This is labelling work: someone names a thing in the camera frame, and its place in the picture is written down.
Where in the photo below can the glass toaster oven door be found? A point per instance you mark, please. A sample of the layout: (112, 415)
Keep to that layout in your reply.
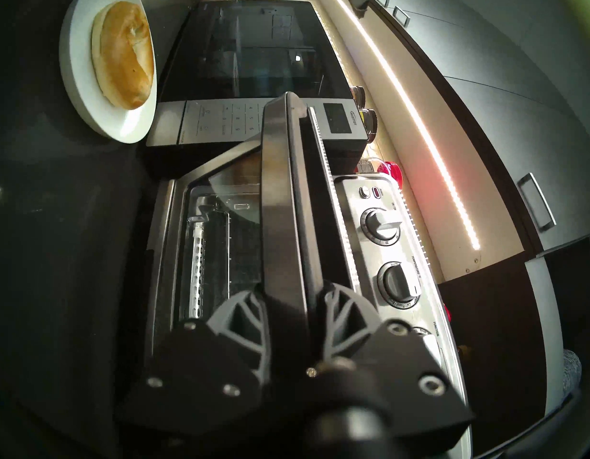
(280, 200)

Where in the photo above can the under-cabinet LED strip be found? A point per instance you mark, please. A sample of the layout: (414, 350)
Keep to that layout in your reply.
(419, 128)

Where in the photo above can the red lid clear jar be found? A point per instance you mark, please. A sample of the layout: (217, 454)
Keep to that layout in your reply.
(390, 172)

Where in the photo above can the red label snack jar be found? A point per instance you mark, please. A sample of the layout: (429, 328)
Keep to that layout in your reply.
(358, 97)

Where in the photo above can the golden brown bagel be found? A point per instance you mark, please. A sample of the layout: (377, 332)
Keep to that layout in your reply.
(125, 56)

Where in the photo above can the stainless steel toaster oven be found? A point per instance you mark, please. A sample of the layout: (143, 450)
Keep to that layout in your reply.
(364, 253)

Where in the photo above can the dark wall cabinet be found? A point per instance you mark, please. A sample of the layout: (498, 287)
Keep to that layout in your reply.
(491, 80)

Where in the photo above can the white round plate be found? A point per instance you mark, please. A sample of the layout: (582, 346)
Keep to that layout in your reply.
(77, 80)

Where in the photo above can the silver oven knob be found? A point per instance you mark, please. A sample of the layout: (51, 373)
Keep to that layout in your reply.
(378, 226)
(422, 332)
(395, 283)

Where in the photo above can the metal oven rack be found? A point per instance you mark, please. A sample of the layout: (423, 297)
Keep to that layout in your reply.
(197, 271)

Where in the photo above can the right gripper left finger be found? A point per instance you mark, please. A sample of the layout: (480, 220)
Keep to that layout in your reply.
(199, 367)

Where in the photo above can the black microwave oven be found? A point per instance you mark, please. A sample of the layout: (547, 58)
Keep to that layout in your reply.
(256, 56)

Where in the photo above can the dark open wall shelf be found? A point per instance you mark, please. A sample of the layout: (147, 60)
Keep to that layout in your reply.
(496, 343)

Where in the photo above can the yellow label snack jar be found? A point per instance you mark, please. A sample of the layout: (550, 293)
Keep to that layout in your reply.
(369, 125)

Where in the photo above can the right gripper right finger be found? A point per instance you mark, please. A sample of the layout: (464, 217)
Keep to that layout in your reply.
(410, 367)

